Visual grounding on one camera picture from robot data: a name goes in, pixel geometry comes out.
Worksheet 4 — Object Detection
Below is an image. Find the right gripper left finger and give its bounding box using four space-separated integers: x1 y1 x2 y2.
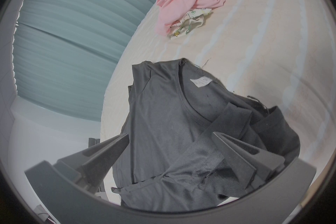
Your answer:
54 133 130 192

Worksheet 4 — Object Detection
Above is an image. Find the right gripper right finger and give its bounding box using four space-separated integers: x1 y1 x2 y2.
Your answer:
211 132 285 190

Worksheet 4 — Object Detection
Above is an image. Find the black T-shirt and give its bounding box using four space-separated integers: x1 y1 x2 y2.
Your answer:
111 58 301 211

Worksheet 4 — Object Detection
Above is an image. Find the bed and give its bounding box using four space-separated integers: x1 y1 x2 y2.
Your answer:
100 0 336 208

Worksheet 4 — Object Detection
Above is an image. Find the white printed garment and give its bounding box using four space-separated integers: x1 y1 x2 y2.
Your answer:
168 8 212 40

